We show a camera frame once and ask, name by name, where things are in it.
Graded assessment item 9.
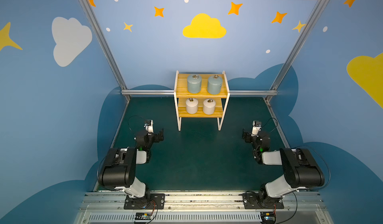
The white tea canister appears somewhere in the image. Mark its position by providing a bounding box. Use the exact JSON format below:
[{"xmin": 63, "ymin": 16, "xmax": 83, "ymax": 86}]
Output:
[
  {"xmin": 202, "ymin": 98, "xmax": 216, "ymax": 115},
  {"xmin": 186, "ymin": 98, "xmax": 198, "ymax": 114}
]

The grey-green tea canister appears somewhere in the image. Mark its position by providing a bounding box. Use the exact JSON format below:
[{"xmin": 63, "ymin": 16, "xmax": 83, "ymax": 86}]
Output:
[
  {"xmin": 207, "ymin": 74, "xmax": 223, "ymax": 95},
  {"xmin": 187, "ymin": 74, "xmax": 202, "ymax": 93}
]

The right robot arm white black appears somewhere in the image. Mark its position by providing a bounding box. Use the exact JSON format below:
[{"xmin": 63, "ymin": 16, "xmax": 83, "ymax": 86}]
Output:
[{"xmin": 242, "ymin": 129, "xmax": 325, "ymax": 202}]

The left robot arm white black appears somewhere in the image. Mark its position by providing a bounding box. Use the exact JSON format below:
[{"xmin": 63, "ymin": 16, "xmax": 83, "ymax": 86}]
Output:
[{"xmin": 97, "ymin": 129, "xmax": 164, "ymax": 199}]

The left circuit board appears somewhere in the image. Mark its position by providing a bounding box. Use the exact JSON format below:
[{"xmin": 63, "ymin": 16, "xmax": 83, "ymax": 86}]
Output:
[{"xmin": 134, "ymin": 213, "xmax": 154, "ymax": 222}]

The circuit board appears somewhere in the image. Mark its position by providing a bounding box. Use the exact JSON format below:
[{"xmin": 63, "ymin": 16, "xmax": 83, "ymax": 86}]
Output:
[
  {"xmin": 260, "ymin": 212, "xmax": 276, "ymax": 224},
  {"xmin": 134, "ymin": 213, "xmax": 154, "ymax": 222}
]

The right circuit board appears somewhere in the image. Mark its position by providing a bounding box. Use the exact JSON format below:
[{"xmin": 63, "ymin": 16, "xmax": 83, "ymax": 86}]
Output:
[{"xmin": 260, "ymin": 212, "xmax": 276, "ymax": 224}]

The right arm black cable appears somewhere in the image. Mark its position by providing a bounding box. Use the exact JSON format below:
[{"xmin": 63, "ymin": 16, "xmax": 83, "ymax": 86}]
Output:
[{"xmin": 261, "ymin": 117, "xmax": 279, "ymax": 134}]

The rear aluminium frame bar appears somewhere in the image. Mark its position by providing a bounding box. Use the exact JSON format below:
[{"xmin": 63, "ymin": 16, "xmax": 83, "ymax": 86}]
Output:
[{"xmin": 121, "ymin": 89, "xmax": 278, "ymax": 96}]

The wooden two-tier shelf white frame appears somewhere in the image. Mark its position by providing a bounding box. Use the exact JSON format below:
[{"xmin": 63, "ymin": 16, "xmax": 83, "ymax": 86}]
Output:
[{"xmin": 174, "ymin": 71, "xmax": 230, "ymax": 131}]

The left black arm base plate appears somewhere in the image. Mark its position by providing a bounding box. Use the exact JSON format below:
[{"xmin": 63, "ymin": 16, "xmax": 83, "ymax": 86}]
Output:
[{"xmin": 124, "ymin": 193, "xmax": 166, "ymax": 210}]

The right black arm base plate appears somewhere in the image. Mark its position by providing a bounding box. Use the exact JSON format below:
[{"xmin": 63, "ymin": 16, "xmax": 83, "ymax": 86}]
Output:
[{"xmin": 242, "ymin": 192, "xmax": 284, "ymax": 210}]

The aluminium front rail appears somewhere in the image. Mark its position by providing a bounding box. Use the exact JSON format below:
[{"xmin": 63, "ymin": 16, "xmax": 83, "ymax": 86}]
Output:
[{"xmin": 74, "ymin": 191, "xmax": 333, "ymax": 224}]

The left aluminium frame post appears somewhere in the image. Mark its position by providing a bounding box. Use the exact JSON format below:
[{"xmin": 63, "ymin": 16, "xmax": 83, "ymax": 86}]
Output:
[{"xmin": 78, "ymin": 0, "xmax": 127, "ymax": 90}]

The aluminium frame post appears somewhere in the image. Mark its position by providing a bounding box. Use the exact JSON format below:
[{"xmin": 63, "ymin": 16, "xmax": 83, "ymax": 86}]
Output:
[
  {"xmin": 78, "ymin": 0, "xmax": 127, "ymax": 90},
  {"xmin": 270, "ymin": 0, "xmax": 330, "ymax": 91}
]

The right aluminium frame post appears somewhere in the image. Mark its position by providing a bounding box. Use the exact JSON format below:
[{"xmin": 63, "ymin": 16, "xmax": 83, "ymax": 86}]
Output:
[{"xmin": 270, "ymin": 0, "xmax": 330, "ymax": 91}]

